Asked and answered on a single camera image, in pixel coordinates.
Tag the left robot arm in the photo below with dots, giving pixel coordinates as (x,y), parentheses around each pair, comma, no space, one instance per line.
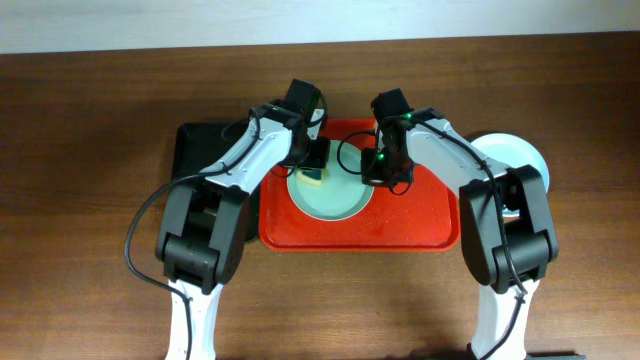
(198,263)

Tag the light green plate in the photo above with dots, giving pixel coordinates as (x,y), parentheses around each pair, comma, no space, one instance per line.
(339,196)

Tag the green yellow sponge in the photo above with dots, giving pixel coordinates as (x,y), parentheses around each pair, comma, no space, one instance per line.
(312,177)

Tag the red plastic tray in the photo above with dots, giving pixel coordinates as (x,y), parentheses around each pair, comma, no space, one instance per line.
(422,217)

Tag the black plastic tray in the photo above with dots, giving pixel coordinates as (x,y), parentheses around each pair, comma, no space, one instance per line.
(197,146)

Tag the light blue plate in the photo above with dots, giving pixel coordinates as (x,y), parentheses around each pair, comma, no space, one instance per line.
(514,152)

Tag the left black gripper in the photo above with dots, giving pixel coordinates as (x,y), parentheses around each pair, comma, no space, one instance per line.
(316,156)

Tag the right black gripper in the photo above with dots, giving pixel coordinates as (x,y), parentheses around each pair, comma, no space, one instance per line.
(376,175)

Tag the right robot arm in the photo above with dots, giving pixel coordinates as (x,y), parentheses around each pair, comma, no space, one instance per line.
(507,234)

